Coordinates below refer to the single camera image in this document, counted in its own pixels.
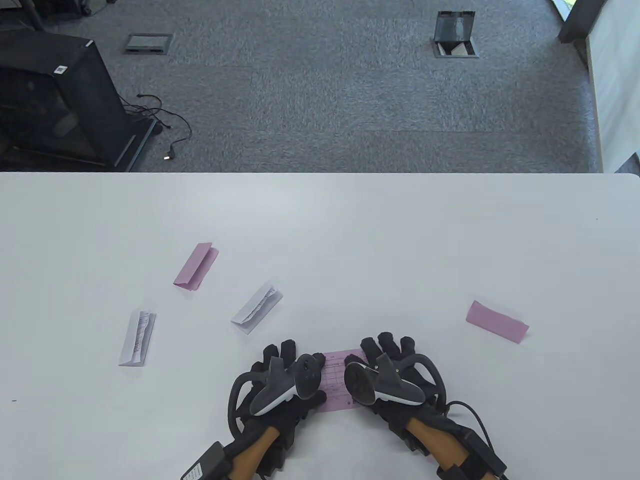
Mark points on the person's left hand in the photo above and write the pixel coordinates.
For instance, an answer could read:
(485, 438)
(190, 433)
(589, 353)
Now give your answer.
(287, 350)

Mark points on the person's right hand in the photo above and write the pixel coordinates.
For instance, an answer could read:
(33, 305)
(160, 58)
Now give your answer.
(387, 345)

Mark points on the white invoice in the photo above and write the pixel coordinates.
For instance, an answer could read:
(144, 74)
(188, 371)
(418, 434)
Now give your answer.
(255, 310)
(136, 340)

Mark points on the pink invoice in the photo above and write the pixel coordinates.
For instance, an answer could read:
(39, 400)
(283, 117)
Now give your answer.
(495, 321)
(336, 385)
(196, 266)

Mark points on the person's left forearm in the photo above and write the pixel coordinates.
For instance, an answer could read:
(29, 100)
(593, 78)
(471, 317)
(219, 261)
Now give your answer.
(250, 457)

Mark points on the person's right forearm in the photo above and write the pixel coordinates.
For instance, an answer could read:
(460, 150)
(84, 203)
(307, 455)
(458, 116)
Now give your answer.
(440, 447)

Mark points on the gray right hand controller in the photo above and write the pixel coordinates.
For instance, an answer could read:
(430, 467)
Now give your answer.
(400, 392)

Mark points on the gray hand controller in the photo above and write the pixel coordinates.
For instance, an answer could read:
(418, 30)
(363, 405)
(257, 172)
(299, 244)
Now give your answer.
(274, 397)
(400, 392)

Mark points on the gray left hand controller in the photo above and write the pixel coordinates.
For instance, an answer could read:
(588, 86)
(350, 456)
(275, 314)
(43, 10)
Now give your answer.
(274, 397)

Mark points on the open gray floor box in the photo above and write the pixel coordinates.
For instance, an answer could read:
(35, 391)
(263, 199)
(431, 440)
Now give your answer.
(455, 35)

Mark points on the closed gray floor box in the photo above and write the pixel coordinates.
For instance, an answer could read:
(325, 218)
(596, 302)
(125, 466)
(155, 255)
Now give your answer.
(148, 43)

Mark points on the black cabinet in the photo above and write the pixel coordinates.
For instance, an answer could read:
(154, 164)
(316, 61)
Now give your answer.
(55, 100)

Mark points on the white partition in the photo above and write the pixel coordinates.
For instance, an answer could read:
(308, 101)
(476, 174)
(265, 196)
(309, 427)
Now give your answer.
(617, 90)

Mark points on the dark pillar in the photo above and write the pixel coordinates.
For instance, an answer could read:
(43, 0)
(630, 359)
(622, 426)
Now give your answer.
(580, 22)

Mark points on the black furniture leg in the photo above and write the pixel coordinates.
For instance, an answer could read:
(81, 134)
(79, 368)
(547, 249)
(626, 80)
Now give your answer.
(32, 12)

